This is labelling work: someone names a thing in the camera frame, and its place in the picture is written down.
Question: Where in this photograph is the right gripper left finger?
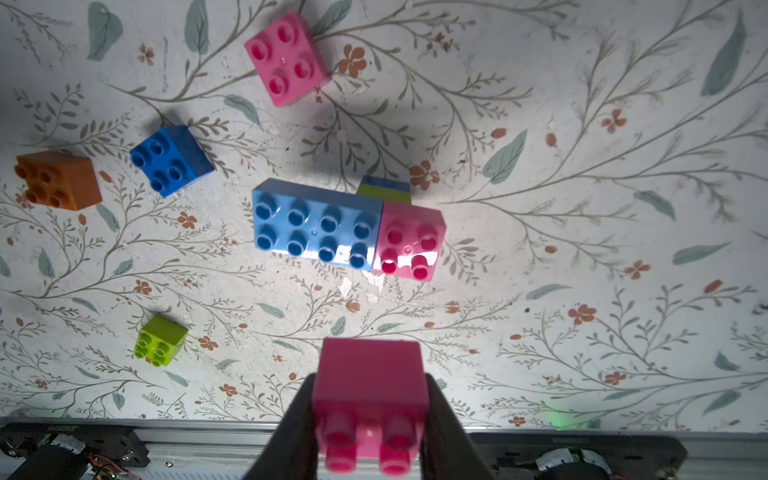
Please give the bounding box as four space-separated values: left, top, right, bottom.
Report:
242 374 318 480

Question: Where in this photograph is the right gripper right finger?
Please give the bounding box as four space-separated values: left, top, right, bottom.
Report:
420 374 494 480

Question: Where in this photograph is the light blue long lego brick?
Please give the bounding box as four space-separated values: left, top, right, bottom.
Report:
252 178 383 271

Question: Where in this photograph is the blue and green brick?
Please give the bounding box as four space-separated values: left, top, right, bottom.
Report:
356 175 411 204

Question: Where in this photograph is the lime green square lego brick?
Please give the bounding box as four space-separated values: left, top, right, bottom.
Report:
133 315 188 367

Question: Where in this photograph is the dark blue square lego brick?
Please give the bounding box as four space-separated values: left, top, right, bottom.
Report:
130 126 214 198

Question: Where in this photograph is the orange square lego brick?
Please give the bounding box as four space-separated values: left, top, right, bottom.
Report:
14 151 102 211

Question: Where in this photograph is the pink square lego brick far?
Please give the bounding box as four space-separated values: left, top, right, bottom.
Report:
245 10 331 107

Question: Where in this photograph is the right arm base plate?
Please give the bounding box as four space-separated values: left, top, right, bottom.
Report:
470 431 688 480

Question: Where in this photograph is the aluminium front rail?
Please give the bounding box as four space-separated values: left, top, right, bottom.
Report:
1 416 767 479

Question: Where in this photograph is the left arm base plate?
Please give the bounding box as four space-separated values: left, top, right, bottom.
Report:
1 422 150 479

